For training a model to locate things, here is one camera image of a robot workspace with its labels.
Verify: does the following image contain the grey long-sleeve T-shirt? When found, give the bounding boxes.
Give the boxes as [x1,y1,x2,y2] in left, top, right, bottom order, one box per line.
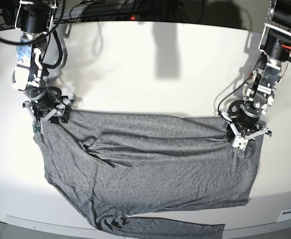
[34,111,263,239]

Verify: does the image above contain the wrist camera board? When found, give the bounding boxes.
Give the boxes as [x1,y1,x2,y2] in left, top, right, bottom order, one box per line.
[232,135,249,151]
[32,121,43,134]

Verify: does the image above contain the black power strip red light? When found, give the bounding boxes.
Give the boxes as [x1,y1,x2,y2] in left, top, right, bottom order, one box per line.
[69,14,173,22]

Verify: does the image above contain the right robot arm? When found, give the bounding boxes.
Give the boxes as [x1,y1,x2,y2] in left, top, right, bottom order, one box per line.
[13,0,75,128]

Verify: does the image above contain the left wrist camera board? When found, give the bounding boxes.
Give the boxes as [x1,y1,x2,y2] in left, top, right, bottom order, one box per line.
[232,135,249,151]

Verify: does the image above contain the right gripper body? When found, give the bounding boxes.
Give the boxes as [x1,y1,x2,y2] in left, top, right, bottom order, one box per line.
[22,86,77,124]

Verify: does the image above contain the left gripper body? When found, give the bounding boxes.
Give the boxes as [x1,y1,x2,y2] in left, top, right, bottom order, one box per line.
[219,100,272,143]

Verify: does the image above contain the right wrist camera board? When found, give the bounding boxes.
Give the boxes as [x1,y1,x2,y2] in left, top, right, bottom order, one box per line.
[32,121,43,134]

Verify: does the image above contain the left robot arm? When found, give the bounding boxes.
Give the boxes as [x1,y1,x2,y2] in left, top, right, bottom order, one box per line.
[218,0,291,150]

